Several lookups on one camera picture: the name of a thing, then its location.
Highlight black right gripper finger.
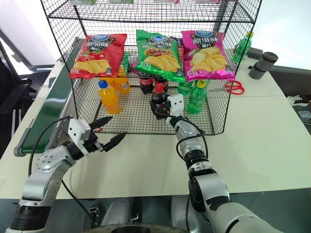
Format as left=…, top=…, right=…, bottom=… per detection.
left=149, top=100, right=160, bottom=117

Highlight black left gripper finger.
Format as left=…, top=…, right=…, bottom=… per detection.
left=101, top=132, right=128, bottom=153
left=89, top=116, right=114, bottom=132

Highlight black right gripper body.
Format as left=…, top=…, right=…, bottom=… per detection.
left=155, top=101, right=172, bottom=120

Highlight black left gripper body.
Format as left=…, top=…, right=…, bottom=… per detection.
left=83, top=130, right=106, bottom=155

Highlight cola bottle red cap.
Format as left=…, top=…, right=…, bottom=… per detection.
left=150, top=82, right=169, bottom=110

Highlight green conveyor belt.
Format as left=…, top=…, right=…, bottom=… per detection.
left=13, top=37, right=86, bottom=157

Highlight orange juice bottle blue cap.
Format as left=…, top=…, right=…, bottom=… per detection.
left=98, top=80, right=121, bottom=115

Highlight cola bottle red label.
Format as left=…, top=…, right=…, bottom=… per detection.
left=154, top=76, right=169, bottom=91
left=139, top=74, right=156, bottom=95

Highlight green soda bottle yellow cap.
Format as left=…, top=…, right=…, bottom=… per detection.
left=231, top=31, right=255, bottom=64
left=187, top=80, right=207, bottom=115

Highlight green potato chip bag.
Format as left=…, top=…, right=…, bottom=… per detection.
left=134, top=29, right=187, bottom=84

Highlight red potato chip bag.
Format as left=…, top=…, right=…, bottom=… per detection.
left=69, top=33, right=128, bottom=80

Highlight magenta potato chip bag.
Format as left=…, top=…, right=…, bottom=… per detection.
left=181, top=30, right=237, bottom=83

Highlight black office chair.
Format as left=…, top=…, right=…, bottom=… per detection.
left=0, top=41, right=37, bottom=137

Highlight grey box device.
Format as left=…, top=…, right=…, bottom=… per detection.
left=247, top=47, right=264, bottom=59

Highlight grey cylinder roll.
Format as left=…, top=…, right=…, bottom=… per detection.
left=248, top=51, right=279, bottom=80

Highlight green snack box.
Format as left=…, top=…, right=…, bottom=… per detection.
left=69, top=0, right=97, bottom=6

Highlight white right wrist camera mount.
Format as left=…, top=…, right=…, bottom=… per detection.
left=167, top=94, right=184, bottom=115

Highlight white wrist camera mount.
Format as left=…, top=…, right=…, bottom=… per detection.
left=167, top=94, right=184, bottom=115
left=68, top=118, right=92, bottom=156

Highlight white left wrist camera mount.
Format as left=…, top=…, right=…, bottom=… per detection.
left=68, top=118, right=92, bottom=156

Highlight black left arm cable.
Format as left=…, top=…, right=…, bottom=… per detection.
left=27, top=116, right=73, bottom=177

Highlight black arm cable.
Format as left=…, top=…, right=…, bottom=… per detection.
left=166, top=114, right=209, bottom=162
left=27, top=116, right=73, bottom=177

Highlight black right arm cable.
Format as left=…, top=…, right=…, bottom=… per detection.
left=166, top=114, right=209, bottom=162

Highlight red handled scissors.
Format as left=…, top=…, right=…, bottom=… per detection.
left=225, top=81, right=246, bottom=96

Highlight black wire mesh rack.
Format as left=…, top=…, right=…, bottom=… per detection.
left=40, top=0, right=262, bottom=135

